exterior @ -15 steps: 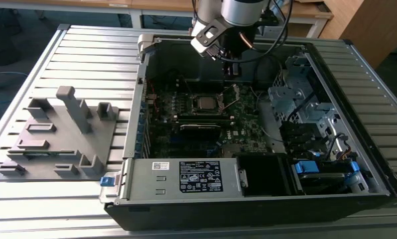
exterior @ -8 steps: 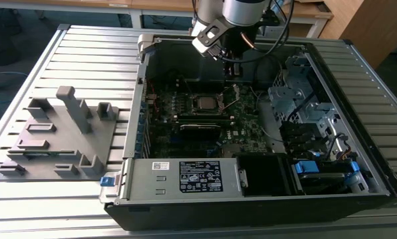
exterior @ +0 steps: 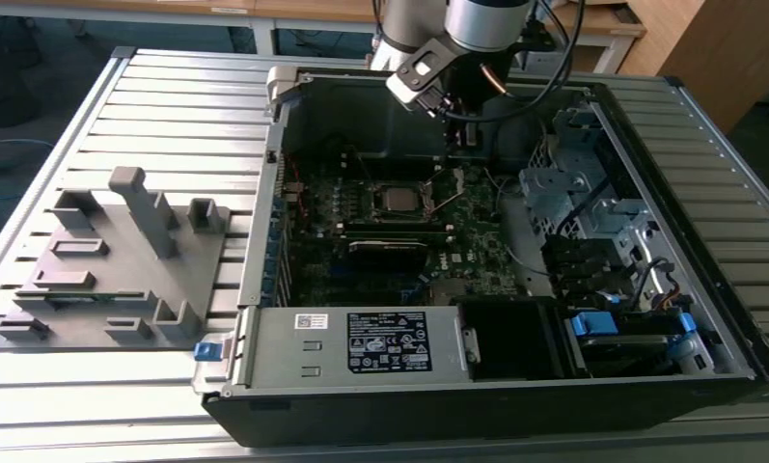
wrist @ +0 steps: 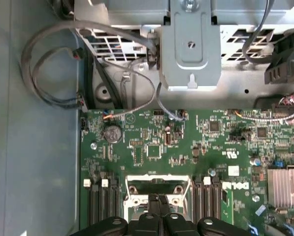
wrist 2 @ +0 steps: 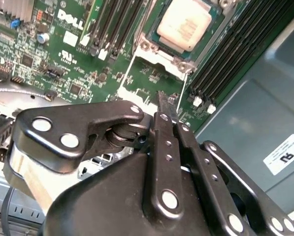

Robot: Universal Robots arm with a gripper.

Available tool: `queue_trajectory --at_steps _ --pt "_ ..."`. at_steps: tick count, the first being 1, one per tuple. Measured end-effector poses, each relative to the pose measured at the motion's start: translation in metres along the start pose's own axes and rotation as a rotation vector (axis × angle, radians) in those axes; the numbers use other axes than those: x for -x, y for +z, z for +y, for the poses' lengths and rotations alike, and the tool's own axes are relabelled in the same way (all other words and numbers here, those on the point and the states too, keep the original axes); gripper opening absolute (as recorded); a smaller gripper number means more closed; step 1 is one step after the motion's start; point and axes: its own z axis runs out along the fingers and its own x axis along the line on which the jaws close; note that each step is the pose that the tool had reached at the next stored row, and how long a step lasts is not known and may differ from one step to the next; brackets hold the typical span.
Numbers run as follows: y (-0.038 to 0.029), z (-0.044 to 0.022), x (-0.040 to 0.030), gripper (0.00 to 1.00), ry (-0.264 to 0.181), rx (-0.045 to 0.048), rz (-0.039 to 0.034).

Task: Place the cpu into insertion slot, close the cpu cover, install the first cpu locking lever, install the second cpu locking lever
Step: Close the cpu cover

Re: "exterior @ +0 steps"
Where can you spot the silver CPU plate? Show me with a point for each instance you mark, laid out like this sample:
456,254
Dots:
404,198

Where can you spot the metal CPU socket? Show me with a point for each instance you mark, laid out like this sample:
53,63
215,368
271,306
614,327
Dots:
377,202

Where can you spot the black RAM slot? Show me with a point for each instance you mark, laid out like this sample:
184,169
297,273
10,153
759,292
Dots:
391,225
391,234

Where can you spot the silver metal drive cage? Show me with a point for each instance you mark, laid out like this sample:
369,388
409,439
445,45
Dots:
552,183

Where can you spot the wooden top desk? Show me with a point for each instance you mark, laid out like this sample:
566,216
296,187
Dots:
610,24
133,4

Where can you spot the grey case latch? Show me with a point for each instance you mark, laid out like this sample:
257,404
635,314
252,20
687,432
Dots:
280,82

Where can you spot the green motherboard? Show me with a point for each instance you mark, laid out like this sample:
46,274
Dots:
481,241

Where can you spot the black graphics card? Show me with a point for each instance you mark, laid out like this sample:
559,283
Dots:
388,263

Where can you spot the wooden cabinet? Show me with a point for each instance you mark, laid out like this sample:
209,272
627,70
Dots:
712,48

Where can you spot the black disk bay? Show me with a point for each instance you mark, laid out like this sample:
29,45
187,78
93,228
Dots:
584,263

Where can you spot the black plastic shroud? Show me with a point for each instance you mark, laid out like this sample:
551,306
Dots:
507,337

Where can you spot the blue disk carrier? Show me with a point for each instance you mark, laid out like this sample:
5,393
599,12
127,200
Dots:
594,323

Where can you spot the black power supply label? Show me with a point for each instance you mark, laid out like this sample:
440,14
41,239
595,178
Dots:
389,342

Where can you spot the white barcode sticker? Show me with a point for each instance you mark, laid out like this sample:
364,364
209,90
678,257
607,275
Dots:
311,321

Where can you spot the black hard disk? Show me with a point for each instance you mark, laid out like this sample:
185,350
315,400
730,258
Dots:
623,354

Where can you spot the grey power supply unit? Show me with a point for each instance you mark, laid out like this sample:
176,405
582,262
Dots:
275,347

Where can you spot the grey plastic parts rack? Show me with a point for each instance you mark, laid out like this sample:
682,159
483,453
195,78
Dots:
133,270

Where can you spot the black open PC case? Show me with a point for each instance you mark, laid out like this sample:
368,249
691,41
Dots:
423,415

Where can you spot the blue case latch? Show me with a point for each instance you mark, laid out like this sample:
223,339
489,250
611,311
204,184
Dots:
205,352

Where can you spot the green RAM stick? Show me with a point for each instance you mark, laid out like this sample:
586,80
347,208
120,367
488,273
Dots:
82,299

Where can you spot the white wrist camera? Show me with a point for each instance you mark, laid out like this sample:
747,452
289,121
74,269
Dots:
416,72

